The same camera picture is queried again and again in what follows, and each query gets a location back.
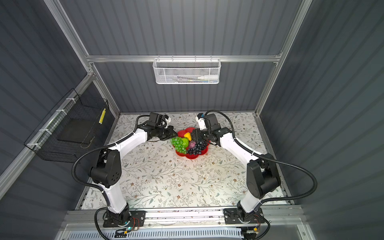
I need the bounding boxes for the dark purple fake grapes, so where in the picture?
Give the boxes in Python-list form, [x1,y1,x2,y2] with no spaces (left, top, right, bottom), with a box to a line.
[187,140,208,156]

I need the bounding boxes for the green fake grapes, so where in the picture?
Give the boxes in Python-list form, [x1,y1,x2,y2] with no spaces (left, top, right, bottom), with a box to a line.
[171,137,187,155]

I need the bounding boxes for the red flower-shaped fruit bowl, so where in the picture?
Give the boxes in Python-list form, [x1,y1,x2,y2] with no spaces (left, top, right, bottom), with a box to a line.
[174,127,209,160]

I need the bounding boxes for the yellow fake lemon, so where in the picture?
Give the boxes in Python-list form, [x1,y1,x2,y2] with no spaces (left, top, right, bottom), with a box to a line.
[183,132,192,141]

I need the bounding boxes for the purple fake fruit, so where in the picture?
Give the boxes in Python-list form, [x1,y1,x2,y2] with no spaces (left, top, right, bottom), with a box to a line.
[189,141,196,149]

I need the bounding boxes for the green fake custard apple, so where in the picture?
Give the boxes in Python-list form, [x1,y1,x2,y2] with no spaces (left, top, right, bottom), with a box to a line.
[181,138,190,148]

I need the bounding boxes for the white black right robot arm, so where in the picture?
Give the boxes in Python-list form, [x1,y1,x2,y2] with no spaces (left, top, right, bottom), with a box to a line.
[192,128,281,223]

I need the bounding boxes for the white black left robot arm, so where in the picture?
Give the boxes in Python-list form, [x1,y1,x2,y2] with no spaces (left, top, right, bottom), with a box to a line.
[90,125,178,226]

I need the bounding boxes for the white marker pen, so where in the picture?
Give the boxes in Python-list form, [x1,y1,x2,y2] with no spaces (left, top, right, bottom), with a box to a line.
[198,75,219,82]

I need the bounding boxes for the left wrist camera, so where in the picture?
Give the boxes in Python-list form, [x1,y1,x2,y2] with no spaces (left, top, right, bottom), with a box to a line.
[147,112,171,128]

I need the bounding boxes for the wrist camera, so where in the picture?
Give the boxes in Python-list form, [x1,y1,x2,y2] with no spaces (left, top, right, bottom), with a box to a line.
[147,112,171,128]
[196,113,221,132]

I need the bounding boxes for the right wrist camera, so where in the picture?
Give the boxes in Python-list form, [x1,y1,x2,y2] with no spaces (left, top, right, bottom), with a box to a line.
[196,113,221,132]

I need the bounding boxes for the white wire mesh basket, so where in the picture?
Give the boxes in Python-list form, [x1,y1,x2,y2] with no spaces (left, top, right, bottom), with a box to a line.
[153,57,222,85]

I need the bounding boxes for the black wire basket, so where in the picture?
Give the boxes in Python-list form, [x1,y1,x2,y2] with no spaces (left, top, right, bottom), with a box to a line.
[24,91,115,163]

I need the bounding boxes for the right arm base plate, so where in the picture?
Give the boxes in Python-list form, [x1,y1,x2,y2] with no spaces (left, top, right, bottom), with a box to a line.
[223,208,265,225]

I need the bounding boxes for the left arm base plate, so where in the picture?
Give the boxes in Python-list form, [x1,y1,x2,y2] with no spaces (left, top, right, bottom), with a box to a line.
[103,210,147,228]

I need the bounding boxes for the aluminium front rail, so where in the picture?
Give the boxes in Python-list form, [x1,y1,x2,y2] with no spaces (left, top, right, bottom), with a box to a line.
[62,205,304,230]

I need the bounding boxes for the right black corrugated cable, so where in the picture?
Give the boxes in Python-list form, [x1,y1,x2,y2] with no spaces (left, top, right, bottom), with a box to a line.
[204,109,318,205]

